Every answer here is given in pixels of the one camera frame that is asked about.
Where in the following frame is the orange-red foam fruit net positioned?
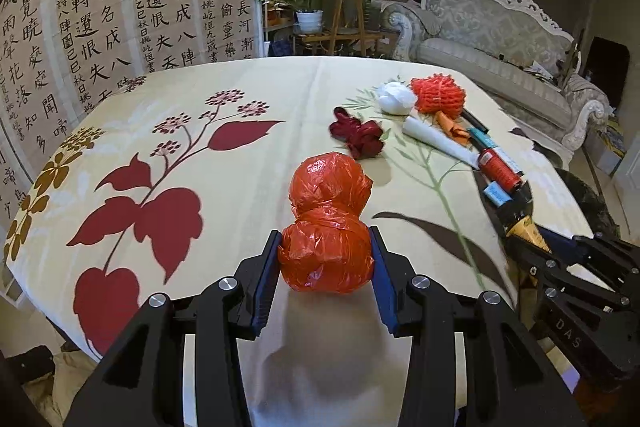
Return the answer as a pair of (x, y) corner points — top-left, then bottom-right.
(410, 74), (466, 119)

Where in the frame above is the red cylindrical can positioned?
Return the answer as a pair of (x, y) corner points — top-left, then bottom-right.
(477, 148), (523, 194)

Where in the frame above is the wooden plant stand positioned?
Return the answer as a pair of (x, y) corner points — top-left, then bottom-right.
(298, 0), (384, 57)

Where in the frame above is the white paper tube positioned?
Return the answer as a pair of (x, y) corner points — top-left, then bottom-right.
(402, 116), (480, 169)

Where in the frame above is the dark red cloth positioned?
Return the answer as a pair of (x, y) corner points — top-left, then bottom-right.
(329, 107), (384, 160)

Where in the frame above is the orange crumpled wrapper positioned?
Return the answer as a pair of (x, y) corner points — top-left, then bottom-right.
(435, 110), (471, 146)

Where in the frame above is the black marker tube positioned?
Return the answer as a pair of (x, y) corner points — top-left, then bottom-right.
(461, 109), (489, 134)

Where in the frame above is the black lined trash bin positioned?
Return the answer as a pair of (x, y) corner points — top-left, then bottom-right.
(555, 168), (620, 239)

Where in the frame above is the white crumpled paper ball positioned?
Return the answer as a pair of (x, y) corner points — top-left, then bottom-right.
(375, 81), (418, 116)

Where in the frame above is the floral cream tablecloth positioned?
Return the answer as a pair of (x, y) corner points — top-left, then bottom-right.
(1, 57), (593, 426)

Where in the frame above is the ornate white grey sofa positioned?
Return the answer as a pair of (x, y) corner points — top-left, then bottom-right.
(381, 0), (611, 152)

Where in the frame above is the teal labelled tube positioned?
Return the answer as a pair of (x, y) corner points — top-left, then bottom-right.
(468, 127), (524, 176)

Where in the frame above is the calligraphy folding screen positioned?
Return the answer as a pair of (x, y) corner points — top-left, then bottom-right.
(1, 0), (262, 225)

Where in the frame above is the orange-red plastic bag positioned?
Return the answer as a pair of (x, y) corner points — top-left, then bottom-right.
(278, 152), (374, 294)

